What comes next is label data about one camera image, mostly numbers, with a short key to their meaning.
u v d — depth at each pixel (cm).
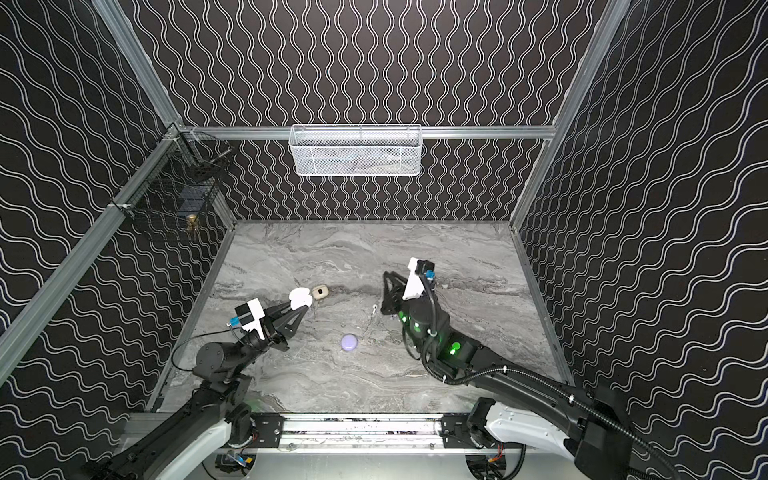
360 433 75
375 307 96
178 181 95
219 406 58
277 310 65
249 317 57
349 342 88
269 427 75
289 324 66
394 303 62
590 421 41
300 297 67
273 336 62
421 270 59
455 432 73
